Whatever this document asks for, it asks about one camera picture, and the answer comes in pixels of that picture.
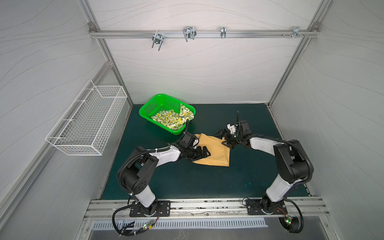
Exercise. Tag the left rear frame post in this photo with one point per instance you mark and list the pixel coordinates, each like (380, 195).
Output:
(91, 19)

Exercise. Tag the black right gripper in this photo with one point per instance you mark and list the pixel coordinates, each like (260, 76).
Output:
(228, 137)

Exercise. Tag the metal U-bolt clamp middle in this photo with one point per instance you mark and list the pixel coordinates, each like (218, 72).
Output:
(189, 33)

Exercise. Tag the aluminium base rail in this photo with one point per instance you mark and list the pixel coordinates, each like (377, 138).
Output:
(206, 208)

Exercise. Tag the yellow tan skirt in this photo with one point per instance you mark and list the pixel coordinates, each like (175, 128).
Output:
(220, 154)

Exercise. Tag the aluminium top crossbar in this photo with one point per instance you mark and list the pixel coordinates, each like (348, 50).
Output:
(201, 34)

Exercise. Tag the aluminium corner frame post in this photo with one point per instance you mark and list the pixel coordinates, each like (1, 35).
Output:
(303, 43)

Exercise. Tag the green plastic basket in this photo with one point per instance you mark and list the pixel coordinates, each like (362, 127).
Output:
(159, 103)

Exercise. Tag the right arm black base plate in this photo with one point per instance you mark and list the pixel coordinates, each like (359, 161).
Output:
(255, 207)

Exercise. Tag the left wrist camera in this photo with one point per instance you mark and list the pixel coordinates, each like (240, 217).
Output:
(189, 140)

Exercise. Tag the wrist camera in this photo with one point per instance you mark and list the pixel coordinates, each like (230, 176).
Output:
(189, 140)
(240, 128)

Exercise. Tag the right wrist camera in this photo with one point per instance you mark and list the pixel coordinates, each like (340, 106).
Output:
(240, 128)

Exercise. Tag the metal U-bolt clamp left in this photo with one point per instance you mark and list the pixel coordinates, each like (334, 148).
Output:
(157, 39)

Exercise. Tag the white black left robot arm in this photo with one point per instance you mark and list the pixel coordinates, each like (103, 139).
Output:
(136, 172)

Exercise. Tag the metal ring clamp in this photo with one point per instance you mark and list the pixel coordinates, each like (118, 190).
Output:
(223, 32)

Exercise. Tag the metal bolt bracket right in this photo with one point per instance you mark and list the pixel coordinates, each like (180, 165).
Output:
(296, 34)

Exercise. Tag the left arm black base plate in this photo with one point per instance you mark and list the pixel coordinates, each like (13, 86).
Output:
(157, 208)

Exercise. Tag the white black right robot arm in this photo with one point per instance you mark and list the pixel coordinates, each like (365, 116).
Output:
(293, 164)

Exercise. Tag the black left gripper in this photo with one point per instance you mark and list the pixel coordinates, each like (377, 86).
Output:
(198, 155)

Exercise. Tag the white wire wall basket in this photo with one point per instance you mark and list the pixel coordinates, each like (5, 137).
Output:
(87, 124)

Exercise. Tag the lemon print skirt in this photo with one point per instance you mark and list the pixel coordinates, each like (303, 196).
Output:
(173, 120)

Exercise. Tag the white vent strip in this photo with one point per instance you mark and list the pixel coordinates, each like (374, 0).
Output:
(170, 224)

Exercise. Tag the metal u-bolt clamp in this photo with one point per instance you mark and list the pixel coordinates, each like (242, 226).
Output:
(157, 39)
(189, 33)

